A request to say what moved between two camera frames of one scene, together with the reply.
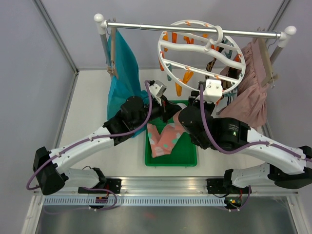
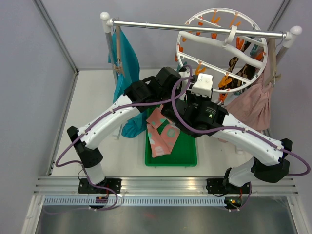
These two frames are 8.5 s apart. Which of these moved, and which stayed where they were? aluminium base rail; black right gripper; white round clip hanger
Moved: white round clip hanger
Stayed: aluminium base rail; black right gripper
